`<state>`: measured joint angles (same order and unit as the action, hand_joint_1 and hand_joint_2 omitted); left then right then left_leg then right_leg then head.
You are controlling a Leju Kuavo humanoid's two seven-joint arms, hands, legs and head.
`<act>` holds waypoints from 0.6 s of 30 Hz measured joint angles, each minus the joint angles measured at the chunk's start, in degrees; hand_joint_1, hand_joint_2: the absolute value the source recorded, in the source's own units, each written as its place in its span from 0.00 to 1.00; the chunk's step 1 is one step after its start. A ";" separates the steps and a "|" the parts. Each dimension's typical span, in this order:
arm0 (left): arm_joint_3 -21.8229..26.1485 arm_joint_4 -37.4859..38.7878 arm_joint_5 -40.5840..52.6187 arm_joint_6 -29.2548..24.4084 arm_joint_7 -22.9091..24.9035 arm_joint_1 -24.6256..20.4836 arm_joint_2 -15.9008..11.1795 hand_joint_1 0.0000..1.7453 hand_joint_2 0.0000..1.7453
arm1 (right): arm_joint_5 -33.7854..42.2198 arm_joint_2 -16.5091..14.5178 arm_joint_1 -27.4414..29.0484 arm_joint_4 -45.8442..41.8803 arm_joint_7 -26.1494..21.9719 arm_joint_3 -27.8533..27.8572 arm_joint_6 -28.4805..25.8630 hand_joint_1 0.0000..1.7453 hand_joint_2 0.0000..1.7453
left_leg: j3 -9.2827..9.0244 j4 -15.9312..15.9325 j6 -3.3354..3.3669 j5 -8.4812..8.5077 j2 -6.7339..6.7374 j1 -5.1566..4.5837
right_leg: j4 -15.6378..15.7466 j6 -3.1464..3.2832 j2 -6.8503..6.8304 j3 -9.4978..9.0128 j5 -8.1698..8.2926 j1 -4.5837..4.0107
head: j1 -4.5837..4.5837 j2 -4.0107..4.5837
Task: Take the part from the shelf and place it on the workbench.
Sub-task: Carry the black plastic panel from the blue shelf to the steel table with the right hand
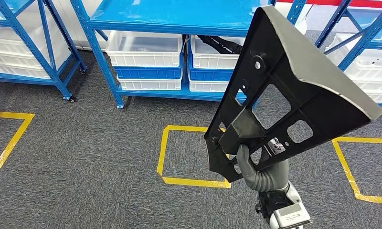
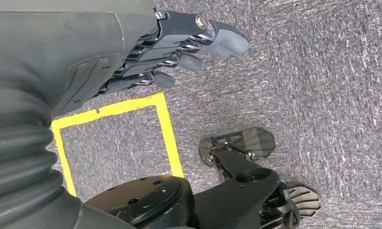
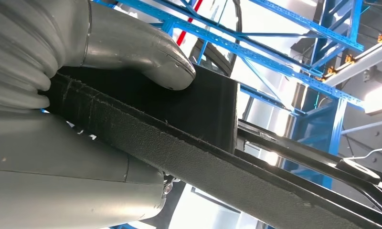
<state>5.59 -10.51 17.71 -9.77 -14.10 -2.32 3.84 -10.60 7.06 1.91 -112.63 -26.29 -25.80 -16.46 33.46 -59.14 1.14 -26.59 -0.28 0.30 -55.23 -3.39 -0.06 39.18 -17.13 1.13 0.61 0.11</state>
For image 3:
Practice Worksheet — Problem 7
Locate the blue metal shelf rack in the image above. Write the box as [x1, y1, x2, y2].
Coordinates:
[93, 0, 366, 190]

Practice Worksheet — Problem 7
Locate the red barrier belt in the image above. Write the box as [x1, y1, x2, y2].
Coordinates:
[177, 0, 204, 46]

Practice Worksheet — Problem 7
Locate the ceiling light panel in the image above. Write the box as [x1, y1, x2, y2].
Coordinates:
[363, 83, 382, 116]

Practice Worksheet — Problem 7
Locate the grey ceiling rail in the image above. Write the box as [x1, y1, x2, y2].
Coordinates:
[317, 31, 382, 87]

